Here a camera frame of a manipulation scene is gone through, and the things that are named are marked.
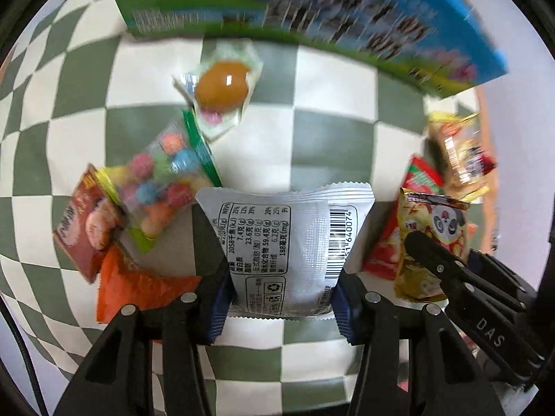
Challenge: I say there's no blue cardboard box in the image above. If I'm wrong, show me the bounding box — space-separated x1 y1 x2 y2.
102 0 509 98

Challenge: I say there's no red green snack packet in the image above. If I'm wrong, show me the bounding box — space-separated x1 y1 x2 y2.
401 154 447 196

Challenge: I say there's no white snack packet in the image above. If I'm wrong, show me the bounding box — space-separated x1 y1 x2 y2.
194 181 374 320

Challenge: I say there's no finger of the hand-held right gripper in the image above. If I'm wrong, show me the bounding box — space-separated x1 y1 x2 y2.
467 249 543 305
404 231 527 313

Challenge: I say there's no brown red snack packet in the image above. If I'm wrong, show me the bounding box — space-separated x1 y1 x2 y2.
53 165 131 284

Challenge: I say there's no yellow panda snack packet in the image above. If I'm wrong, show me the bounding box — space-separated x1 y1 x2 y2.
394 187 472 303

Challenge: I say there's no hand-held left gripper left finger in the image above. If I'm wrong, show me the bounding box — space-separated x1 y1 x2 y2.
53 203 237 416

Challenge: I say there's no colourful candy ball packet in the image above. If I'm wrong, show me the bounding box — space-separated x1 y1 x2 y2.
96 108 223 254

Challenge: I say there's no orange snack packet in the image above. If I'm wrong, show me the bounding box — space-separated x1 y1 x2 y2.
96 243 204 325

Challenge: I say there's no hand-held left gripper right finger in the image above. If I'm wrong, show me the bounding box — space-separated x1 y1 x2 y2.
332 269 508 416

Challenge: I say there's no yellow brown snack packet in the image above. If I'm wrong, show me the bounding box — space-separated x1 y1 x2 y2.
427 110 498 204

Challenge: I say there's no green white checkered blanket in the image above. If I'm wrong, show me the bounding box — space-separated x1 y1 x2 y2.
0 0 490 416

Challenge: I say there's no black cable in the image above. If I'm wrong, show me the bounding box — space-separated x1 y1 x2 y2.
0 299 46 416

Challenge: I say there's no braised egg packet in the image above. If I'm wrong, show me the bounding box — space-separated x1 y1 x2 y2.
172 40 264 141

